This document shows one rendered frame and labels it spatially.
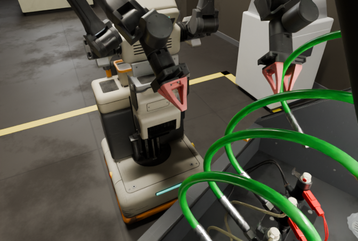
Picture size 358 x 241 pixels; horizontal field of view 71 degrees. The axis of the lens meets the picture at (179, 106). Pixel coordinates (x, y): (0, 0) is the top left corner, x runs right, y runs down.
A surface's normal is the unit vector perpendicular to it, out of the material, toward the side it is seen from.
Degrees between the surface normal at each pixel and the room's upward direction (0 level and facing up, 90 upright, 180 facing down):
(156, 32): 47
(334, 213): 0
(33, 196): 0
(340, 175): 90
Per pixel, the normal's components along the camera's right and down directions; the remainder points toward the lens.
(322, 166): -0.66, 0.45
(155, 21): 0.24, -0.18
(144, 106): 0.43, 0.62
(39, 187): -0.03, -0.82
